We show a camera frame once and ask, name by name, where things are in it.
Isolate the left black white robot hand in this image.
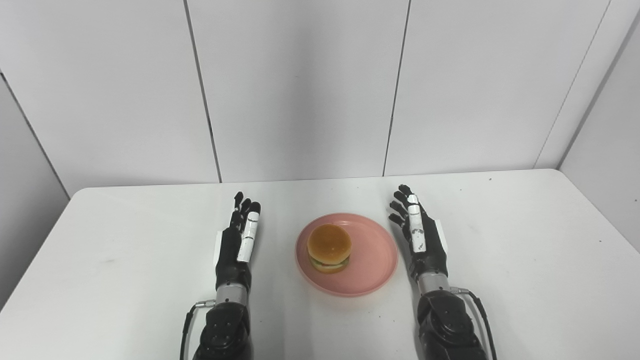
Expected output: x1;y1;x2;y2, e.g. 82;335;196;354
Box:
213;191;262;292

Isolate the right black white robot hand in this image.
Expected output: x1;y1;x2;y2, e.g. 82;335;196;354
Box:
387;184;450;282

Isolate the pink round plate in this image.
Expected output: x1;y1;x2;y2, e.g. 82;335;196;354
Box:
294;213;400;299

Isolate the toy hamburger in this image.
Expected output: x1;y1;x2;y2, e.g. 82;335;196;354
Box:
306;223;353;275

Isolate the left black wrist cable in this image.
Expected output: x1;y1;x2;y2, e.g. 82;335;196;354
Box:
178;299;217;360

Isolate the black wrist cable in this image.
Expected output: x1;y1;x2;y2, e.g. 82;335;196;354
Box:
178;299;217;360
448;286;499;360

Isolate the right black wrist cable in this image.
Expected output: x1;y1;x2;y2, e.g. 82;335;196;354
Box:
448;286;499;360

